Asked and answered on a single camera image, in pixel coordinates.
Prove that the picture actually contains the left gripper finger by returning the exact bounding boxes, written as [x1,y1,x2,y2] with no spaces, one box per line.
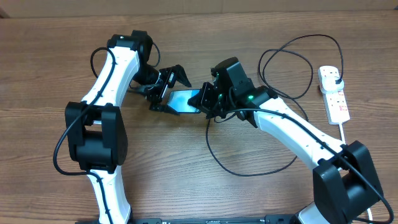
[149,103,180,115]
[169,65,192,88]

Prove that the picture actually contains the Samsung Galaxy smartphone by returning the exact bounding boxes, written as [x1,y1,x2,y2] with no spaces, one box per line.
[167,89,200,114]

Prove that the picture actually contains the black USB charging cable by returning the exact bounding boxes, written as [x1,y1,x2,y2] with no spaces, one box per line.
[205,34,345,178]

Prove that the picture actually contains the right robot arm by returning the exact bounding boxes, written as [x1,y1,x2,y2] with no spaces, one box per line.
[188,57,386,223]

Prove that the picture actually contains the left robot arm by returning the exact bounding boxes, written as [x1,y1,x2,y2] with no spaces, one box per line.
[53,30,191,223]

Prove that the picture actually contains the white charger plug adapter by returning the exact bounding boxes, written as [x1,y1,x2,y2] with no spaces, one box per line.
[320,77,345,94]

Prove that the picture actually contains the white power strip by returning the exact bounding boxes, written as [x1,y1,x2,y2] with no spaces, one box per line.
[317,65,350,124]

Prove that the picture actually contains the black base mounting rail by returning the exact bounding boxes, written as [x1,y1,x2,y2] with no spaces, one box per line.
[74,213,352,224]

